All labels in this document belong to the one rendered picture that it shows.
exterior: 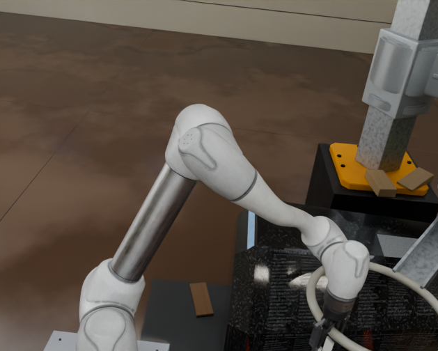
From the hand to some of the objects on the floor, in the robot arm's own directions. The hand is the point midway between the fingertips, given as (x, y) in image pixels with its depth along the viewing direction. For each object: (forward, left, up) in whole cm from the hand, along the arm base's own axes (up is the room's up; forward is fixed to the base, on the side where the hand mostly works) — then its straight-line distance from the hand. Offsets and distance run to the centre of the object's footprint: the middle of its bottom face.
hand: (322, 349), depth 153 cm
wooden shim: (+103, +45, -81) cm, 138 cm away
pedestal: (+153, -50, -83) cm, 181 cm away
